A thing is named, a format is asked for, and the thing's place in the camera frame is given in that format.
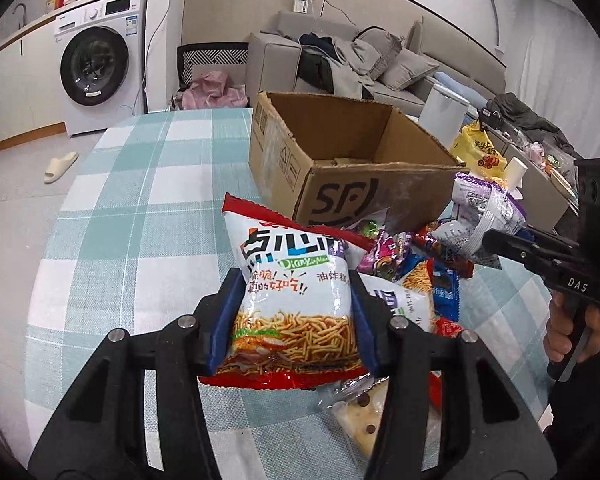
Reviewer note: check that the brown SF cardboard box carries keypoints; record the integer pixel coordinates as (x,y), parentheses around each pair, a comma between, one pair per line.
(321,160)

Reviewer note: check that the purple candy bag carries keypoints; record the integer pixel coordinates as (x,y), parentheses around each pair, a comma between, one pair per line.
(387,256)

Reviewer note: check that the white purple snack bag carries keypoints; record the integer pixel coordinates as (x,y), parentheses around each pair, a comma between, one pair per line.
(478,207)

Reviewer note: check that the blue snack bag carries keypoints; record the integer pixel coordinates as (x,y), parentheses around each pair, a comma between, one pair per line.
(433,278)

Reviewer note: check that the grey square pillow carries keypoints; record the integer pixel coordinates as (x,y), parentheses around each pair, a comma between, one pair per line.
(406,69)

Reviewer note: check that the pink cloth pile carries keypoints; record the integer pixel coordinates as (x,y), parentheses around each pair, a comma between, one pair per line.
(210,91)

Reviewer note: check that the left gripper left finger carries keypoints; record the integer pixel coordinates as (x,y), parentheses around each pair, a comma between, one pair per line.
(134,411)

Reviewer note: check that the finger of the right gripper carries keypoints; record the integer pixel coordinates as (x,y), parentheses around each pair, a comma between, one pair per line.
(525,252)

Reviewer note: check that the clear cookie bread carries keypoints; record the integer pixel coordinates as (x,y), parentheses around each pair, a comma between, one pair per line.
(358,404)

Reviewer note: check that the white washing machine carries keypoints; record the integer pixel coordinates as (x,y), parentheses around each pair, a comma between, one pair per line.
(101,63)

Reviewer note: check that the beige slipper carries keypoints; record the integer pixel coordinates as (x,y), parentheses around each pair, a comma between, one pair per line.
(59,166)

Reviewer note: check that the grey sofa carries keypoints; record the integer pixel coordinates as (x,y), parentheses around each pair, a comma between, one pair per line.
(273,59)

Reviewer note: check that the yellow plastic bag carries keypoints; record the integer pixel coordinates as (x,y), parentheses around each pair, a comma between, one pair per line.
(476,150)

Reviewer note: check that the white side table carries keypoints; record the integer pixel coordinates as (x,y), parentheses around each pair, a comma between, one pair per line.
(547,209)

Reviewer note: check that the teal plaid tablecloth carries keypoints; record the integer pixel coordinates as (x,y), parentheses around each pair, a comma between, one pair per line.
(138,241)

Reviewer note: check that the grey jacket on sofa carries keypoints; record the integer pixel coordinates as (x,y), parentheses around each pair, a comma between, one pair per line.
(335,66)

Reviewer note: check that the black patterned basket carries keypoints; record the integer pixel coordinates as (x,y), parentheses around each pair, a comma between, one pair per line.
(198,59)

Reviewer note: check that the white noodle snack bag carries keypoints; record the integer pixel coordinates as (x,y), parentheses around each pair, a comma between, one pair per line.
(294,326)

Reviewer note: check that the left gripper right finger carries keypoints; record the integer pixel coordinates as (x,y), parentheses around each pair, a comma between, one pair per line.
(487,430)

